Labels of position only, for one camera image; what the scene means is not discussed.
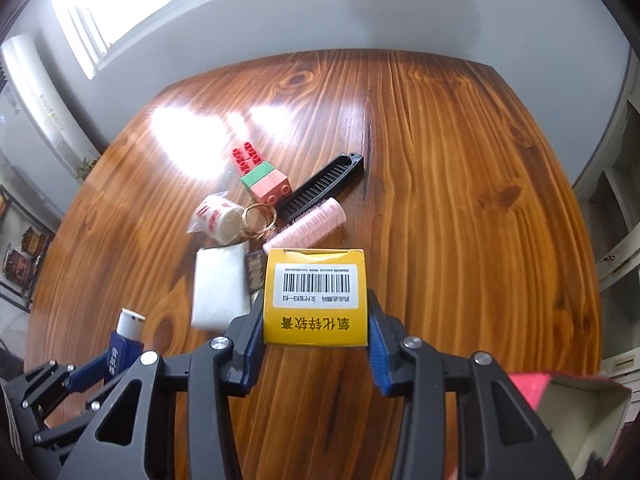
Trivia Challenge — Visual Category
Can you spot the pink tin box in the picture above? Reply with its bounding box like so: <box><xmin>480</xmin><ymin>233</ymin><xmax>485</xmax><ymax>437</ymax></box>
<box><xmin>507</xmin><ymin>370</ymin><xmax>633</xmax><ymax>480</ymax></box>

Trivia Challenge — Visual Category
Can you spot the green and pink building block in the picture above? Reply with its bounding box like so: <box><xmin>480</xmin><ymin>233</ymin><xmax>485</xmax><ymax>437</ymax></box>
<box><xmin>239</xmin><ymin>161</ymin><xmax>292</xmax><ymax>206</ymax></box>

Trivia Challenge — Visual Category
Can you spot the blue bottle with white cap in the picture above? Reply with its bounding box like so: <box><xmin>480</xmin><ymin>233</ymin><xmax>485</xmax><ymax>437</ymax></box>
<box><xmin>105</xmin><ymin>308</ymin><xmax>147</xmax><ymax>386</ymax></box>

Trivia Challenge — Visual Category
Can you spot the black comb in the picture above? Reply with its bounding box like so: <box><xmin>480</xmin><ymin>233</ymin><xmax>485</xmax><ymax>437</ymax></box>
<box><xmin>277</xmin><ymin>151</ymin><xmax>366</xmax><ymax>221</ymax></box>

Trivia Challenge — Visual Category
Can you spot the white standing air conditioner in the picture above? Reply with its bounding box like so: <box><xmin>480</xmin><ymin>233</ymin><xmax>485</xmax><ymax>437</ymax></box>
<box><xmin>0</xmin><ymin>34</ymin><xmax>111</xmax><ymax>161</ymax></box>

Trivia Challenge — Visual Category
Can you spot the white packet with red print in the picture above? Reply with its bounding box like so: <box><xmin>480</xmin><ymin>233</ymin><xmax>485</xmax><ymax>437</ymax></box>
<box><xmin>187</xmin><ymin>191</ymin><xmax>246</xmax><ymax>247</ymax></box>

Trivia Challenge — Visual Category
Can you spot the gold ring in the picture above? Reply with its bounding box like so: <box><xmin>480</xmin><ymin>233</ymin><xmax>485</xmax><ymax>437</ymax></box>
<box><xmin>240</xmin><ymin>202</ymin><xmax>278</xmax><ymax>243</ymax></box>

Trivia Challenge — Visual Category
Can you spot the window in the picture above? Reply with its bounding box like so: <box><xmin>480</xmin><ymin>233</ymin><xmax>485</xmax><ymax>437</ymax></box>
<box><xmin>47</xmin><ymin>0</ymin><xmax>351</xmax><ymax>80</ymax></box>

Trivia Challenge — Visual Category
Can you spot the red building block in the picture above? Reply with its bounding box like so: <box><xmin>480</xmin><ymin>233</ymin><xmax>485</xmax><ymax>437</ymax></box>
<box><xmin>231</xmin><ymin>141</ymin><xmax>265</xmax><ymax>177</ymax></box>

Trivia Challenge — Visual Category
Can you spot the pink hair roller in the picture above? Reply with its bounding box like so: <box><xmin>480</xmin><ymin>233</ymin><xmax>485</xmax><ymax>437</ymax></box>
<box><xmin>262</xmin><ymin>196</ymin><xmax>347</xmax><ymax>256</ymax></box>

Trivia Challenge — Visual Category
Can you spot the green potted plant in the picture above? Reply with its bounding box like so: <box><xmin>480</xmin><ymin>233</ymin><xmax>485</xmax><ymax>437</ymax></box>
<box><xmin>75</xmin><ymin>152</ymin><xmax>101</xmax><ymax>181</ymax></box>

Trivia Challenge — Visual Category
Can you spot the white tissue pack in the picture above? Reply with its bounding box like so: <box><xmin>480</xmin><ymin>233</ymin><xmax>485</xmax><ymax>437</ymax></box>
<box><xmin>191</xmin><ymin>240</ymin><xmax>251</xmax><ymax>332</ymax></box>

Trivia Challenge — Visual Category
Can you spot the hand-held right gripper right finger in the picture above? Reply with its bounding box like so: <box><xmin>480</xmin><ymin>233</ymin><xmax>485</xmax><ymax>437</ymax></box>
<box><xmin>366</xmin><ymin>287</ymin><xmax>576</xmax><ymax>480</ymax></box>

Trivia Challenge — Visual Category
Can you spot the yellow cardboard box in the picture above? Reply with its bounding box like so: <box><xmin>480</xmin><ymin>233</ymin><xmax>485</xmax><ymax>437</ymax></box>
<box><xmin>262</xmin><ymin>247</ymin><xmax>371</xmax><ymax>348</ymax></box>

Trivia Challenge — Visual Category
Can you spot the shelf with decorations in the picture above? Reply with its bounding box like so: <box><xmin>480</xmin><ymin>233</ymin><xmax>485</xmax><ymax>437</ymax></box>
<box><xmin>0</xmin><ymin>185</ymin><xmax>56</xmax><ymax>311</ymax></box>

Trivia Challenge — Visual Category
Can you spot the grey glass-door cabinet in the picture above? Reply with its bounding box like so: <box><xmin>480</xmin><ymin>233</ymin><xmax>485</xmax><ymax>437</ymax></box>
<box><xmin>572</xmin><ymin>55</ymin><xmax>640</xmax><ymax>376</ymax></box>

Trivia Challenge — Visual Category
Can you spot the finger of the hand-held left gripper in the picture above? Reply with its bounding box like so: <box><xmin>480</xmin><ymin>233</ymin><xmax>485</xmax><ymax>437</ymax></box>
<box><xmin>62</xmin><ymin>347</ymin><xmax>118</xmax><ymax>393</ymax></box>

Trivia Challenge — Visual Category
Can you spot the wooden desk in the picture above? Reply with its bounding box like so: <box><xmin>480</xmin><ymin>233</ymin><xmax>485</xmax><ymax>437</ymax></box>
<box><xmin>25</xmin><ymin>49</ymin><xmax>603</xmax><ymax>480</ymax></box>

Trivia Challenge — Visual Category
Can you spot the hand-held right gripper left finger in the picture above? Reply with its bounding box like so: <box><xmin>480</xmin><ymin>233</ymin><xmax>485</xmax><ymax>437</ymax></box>
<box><xmin>60</xmin><ymin>287</ymin><xmax>268</xmax><ymax>480</ymax></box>

